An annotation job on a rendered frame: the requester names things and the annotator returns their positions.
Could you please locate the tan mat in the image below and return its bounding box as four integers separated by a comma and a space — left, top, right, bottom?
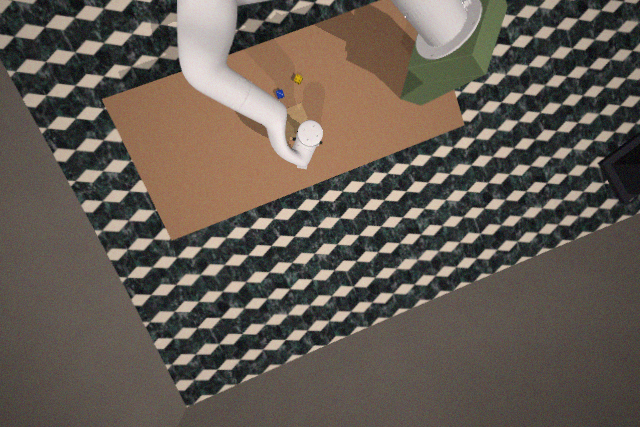
285, 103, 308, 142

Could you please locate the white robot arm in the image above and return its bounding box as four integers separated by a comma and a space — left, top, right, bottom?
177, 0, 482, 169

